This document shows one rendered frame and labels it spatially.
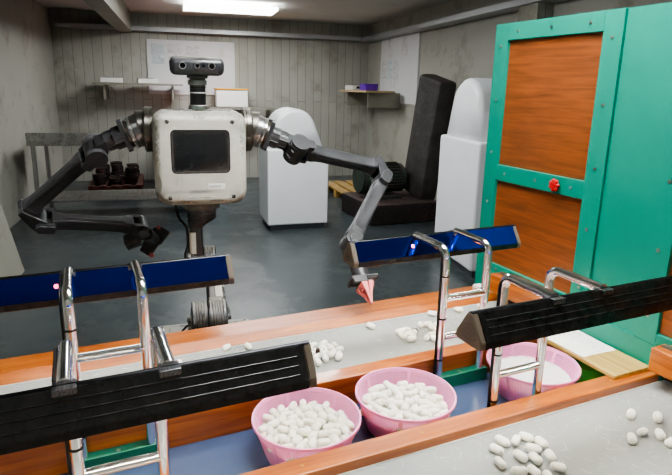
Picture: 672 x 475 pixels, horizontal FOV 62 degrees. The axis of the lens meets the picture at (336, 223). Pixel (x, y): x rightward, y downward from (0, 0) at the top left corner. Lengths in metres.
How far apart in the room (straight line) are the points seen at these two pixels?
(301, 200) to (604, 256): 4.55
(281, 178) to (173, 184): 4.03
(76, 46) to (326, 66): 3.95
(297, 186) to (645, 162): 4.66
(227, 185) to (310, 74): 7.86
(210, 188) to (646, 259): 1.44
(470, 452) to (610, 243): 0.85
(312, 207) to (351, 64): 4.38
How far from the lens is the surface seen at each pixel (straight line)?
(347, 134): 10.07
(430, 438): 1.39
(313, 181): 6.13
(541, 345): 1.59
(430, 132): 6.60
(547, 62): 2.11
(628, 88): 1.89
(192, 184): 2.07
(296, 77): 9.81
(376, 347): 1.83
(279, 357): 0.98
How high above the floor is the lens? 1.55
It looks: 14 degrees down
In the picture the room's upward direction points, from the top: 1 degrees clockwise
